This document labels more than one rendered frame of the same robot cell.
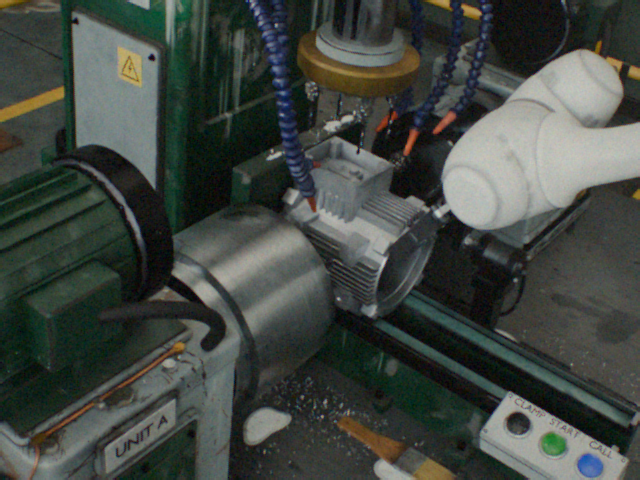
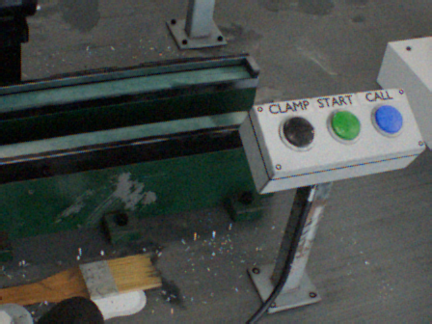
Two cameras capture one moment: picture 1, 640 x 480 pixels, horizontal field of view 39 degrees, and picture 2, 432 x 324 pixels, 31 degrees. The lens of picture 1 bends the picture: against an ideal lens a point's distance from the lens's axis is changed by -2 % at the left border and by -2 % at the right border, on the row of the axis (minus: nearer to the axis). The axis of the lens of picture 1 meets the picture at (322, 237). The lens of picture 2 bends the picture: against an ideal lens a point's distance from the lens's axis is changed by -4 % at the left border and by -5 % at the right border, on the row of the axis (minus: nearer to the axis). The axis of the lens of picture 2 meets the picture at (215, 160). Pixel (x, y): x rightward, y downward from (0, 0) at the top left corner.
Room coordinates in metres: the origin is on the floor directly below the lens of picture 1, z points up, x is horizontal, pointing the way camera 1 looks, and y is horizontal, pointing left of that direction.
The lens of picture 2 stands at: (0.59, 0.27, 1.54)
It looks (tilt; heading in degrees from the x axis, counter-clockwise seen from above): 42 degrees down; 299
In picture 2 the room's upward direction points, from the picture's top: 10 degrees clockwise
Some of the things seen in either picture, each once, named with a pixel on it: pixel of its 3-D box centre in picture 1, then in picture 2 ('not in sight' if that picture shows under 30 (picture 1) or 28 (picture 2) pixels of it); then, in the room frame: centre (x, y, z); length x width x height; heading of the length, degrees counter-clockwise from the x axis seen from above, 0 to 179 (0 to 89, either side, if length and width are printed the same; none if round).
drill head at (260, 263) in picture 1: (201, 325); not in sight; (0.95, 0.15, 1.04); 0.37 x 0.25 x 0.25; 146
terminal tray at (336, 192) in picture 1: (342, 179); not in sight; (1.26, -0.02, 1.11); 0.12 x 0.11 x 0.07; 56
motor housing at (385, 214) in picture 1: (354, 238); not in sight; (1.24, -0.05, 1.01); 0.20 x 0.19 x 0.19; 56
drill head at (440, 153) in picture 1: (459, 156); not in sight; (1.52, -0.23, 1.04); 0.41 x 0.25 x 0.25; 146
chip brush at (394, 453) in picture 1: (393, 452); (73, 284); (0.98, -0.16, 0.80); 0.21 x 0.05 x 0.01; 58
